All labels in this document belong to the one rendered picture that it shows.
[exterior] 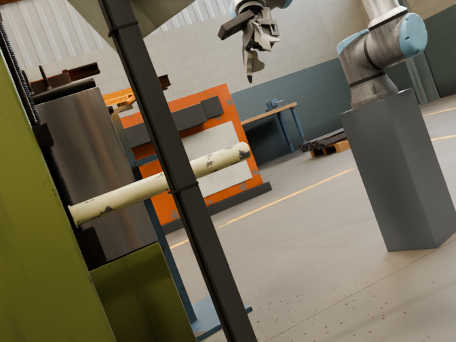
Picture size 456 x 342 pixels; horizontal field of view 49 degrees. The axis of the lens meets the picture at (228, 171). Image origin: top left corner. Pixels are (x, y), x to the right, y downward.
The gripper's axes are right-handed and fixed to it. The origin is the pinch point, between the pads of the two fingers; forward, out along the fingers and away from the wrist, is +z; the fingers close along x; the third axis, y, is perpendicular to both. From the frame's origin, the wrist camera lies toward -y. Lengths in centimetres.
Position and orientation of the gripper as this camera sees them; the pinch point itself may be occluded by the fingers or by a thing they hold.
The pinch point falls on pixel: (257, 68)
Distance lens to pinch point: 137.3
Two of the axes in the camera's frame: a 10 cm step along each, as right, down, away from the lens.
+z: 1.7, 9.2, -3.6
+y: 9.4, -0.4, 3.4
